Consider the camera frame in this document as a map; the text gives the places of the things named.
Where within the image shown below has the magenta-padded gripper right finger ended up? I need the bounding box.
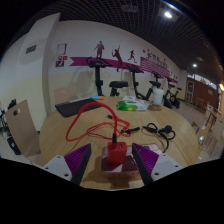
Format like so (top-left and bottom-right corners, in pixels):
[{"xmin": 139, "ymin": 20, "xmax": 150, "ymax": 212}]
[{"xmin": 131, "ymin": 142, "xmax": 184, "ymax": 186}]

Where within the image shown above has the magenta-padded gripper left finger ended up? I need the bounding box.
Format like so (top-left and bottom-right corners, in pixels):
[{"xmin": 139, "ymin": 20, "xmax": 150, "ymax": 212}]
[{"xmin": 42, "ymin": 143, "xmax": 93, "ymax": 186}]

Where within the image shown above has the red charger block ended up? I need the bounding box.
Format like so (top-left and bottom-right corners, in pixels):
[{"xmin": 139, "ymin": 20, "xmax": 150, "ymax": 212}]
[{"xmin": 106, "ymin": 141, "xmax": 128, "ymax": 165}]

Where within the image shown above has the round clear glass dish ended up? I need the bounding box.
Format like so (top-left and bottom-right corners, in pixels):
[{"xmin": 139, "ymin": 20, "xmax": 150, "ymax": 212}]
[{"xmin": 148, "ymin": 104, "xmax": 163, "ymax": 112}]

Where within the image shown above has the flat black tablet case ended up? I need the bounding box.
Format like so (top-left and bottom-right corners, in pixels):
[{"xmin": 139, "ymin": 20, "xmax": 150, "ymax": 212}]
[{"xmin": 54, "ymin": 97, "xmax": 101, "ymax": 118}]

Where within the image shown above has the white plastic cup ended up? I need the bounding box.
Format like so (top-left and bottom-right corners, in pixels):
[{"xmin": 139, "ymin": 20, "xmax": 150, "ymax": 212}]
[{"xmin": 152, "ymin": 87, "xmax": 165, "ymax": 107}]

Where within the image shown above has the green wet wipes pack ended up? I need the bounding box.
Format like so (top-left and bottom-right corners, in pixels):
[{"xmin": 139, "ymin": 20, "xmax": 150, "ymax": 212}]
[{"xmin": 116, "ymin": 99, "xmax": 149, "ymax": 112}]

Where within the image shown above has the white tissue pack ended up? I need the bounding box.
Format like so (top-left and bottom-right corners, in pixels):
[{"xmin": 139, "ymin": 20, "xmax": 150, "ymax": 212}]
[{"xmin": 122, "ymin": 95, "xmax": 138, "ymax": 102}]

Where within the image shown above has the orange and blue marker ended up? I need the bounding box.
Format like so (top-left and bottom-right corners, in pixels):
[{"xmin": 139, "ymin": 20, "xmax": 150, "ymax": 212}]
[{"xmin": 89, "ymin": 95, "xmax": 106, "ymax": 101}]

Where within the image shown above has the group of black exercise bikes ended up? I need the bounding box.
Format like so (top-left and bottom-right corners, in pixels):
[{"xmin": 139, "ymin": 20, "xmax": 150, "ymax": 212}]
[{"xmin": 85, "ymin": 56, "xmax": 183, "ymax": 110}]

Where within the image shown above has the group of ceiling lights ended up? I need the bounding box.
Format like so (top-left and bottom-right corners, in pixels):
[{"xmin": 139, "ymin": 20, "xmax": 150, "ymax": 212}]
[{"xmin": 163, "ymin": 10, "xmax": 224, "ymax": 92}]

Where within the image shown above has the black power cable with plug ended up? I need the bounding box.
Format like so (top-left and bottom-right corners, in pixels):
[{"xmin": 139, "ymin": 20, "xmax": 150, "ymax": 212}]
[{"xmin": 142, "ymin": 122, "xmax": 177, "ymax": 154}]

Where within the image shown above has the red charging cable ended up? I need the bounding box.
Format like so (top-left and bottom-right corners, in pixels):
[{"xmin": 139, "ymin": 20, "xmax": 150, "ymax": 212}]
[{"xmin": 65, "ymin": 101, "xmax": 141, "ymax": 144}]

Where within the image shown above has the wall poster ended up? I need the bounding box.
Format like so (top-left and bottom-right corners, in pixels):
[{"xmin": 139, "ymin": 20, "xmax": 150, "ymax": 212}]
[{"xmin": 54, "ymin": 43, "xmax": 69, "ymax": 68}]

